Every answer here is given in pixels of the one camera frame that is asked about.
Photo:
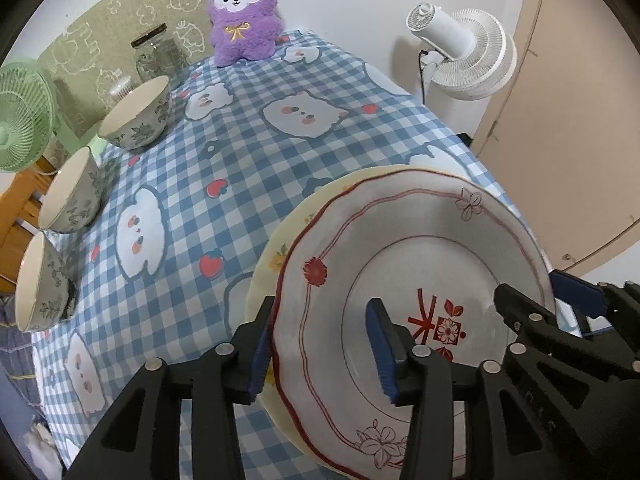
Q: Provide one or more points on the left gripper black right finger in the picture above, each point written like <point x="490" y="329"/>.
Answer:
<point x="502" y="437"/>

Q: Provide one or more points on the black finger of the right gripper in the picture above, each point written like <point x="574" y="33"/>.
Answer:
<point x="620" y="306"/>
<point x="558" y="365"/>

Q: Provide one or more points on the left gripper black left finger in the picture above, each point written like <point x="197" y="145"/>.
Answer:
<point x="139" y="435"/>

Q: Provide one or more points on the floral bowl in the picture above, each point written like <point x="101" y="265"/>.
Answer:
<point x="140" y="117"/>
<point x="74" y="196"/>
<point x="44" y="295"/>

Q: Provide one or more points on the white plate with red rim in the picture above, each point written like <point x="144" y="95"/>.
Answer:
<point x="433" y="247"/>

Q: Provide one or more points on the white crumpled cloth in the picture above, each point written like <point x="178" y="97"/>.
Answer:
<point x="44" y="453"/>

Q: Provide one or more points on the grey plaid pillow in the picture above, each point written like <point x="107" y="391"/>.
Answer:
<point x="16" y="354"/>

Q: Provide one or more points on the blue checkered tablecloth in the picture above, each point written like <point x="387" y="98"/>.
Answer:
<point x="164" y="268"/>

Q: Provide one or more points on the beige door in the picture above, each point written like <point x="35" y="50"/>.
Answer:
<point x="563" y="137"/>

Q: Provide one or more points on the orange wooden bed headboard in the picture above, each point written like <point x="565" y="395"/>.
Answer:
<point x="21" y="200"/>

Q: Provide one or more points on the white desk fan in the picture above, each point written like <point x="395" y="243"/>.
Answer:
<point x="470" y="55"/>

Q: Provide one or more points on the green desk fan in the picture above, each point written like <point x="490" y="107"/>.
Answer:
<point x="31" y="113"/>

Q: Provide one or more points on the cotton swab container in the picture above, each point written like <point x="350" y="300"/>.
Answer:
<point x="120" y="89"/>

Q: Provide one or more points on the glass jar with black lid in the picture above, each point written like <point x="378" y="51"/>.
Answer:
<point x="157" y="54"/>

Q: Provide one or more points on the purple plush bunny toy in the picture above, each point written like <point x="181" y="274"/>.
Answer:
<point x="246" y="29"/>

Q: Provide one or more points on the green cartoon wall mat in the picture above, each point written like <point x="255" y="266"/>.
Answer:
<point x="95" y="50"/>

